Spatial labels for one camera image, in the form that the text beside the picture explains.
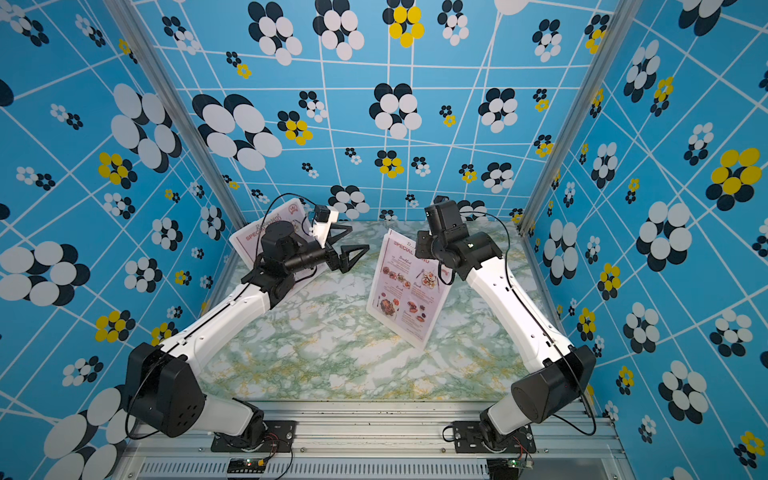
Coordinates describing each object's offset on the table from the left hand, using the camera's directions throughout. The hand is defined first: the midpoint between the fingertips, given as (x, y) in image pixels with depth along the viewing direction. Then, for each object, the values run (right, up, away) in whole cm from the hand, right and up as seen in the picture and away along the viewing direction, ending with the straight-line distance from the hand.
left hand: (362, 235), depth 73 cm
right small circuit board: (+35, -55, -4) cm, 65 cm away
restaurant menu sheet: (-23, +6, +16) cm, 28 cm away
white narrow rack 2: (+7, -26, +18) cm, 33 cm away
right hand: (+17, -1, +4) cm, 18 cm away
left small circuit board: (-28, -57, -1) cm, 63 cm away
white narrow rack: (-14, -10, -2) cm, 18 cm away
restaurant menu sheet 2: (+12, -14, +9) cm, 21 cm away
